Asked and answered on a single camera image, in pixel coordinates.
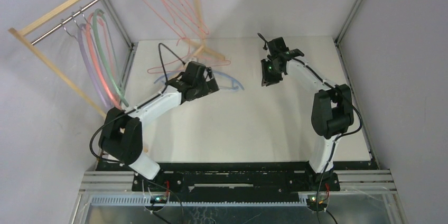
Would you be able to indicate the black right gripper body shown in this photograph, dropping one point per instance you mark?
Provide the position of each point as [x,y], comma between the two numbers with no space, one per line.
[267,74]

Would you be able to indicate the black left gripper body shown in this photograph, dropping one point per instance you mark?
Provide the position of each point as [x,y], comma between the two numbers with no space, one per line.
[200,86]

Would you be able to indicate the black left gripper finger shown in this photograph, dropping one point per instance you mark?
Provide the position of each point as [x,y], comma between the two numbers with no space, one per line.
[207,87]
[209,76]

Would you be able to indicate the right aluminium frame post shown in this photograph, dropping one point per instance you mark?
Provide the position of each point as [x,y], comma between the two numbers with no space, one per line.
[347,22]

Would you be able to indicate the purple plastic hanger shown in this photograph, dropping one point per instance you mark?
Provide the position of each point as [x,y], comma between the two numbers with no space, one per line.
[89,67]

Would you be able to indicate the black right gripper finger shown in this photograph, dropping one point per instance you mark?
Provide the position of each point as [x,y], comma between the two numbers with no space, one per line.
[270,81]
[265,70]

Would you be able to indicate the blue plastic hanger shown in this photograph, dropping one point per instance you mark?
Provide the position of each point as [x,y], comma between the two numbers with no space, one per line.
[225,81]

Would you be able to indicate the green plastic hanger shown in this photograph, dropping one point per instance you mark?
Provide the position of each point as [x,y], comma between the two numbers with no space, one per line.
[108,58]

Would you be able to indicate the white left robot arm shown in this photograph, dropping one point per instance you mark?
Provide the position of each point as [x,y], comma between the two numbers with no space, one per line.
[121,135]

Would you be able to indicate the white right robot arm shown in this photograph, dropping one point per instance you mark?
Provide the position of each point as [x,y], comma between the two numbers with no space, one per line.
[332,109]

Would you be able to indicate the pink notched hanger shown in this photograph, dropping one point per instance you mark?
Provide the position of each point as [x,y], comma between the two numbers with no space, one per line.
[184,18]

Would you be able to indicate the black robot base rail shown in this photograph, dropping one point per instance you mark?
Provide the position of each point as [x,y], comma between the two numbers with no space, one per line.
[274,182]

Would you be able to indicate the left aluminium frame post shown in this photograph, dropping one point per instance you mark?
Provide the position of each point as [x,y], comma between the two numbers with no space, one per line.
[109,8]

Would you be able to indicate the metal rack hanging rod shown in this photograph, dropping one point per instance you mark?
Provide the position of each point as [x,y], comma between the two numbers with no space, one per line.
[55,12]

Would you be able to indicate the pink curved plastic hanger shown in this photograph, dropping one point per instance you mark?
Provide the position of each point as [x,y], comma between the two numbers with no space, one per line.
[96,61]

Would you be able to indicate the aluminium frame post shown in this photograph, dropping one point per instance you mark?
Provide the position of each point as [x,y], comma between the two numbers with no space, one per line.
[347,22]
[109,8]

